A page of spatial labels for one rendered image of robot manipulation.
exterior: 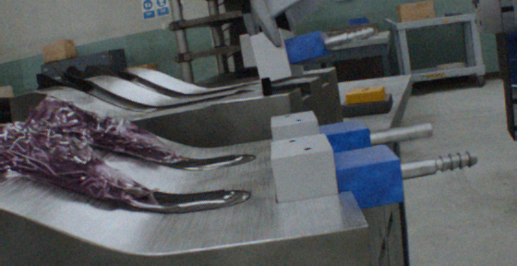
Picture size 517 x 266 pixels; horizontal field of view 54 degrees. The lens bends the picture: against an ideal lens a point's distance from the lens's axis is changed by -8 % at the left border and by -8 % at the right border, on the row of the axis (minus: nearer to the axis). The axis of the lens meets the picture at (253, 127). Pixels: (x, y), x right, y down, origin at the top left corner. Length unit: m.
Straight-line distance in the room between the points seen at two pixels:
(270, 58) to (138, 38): 7.35
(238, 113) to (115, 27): 7.55
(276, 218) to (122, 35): 7.79
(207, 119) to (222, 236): 0.32
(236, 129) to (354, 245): 0.33
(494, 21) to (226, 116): 0.50
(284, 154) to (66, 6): 8.28
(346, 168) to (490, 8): 0.63
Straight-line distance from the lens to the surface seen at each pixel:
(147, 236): 0.30
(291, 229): 0.28
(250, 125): 0.57
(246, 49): 0.92
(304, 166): 0.32
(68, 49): 8.06
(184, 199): 0.37
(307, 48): 0.59
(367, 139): 0.43
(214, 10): 5.84
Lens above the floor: 0.95
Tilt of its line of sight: 9 degrees down
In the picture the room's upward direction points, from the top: 9 degrees counter-clockwise
